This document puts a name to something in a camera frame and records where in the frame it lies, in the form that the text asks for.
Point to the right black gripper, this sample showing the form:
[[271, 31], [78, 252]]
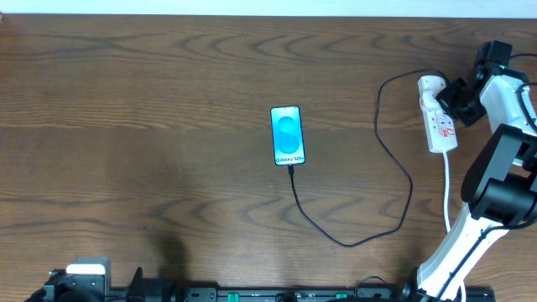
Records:
[[455, 102]]

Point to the blue Samsung Galaxy smartphone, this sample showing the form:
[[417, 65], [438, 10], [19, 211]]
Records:
[[288, 141]]

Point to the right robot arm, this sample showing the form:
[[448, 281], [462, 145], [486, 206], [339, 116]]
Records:
[[499, 189]]

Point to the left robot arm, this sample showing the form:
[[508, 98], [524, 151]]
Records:
[[69, 287]]

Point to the white power strip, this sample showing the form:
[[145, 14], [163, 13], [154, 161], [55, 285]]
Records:
[[439, 127]]

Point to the white USB wall charger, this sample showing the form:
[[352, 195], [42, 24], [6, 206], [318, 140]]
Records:
[[429, 87]]

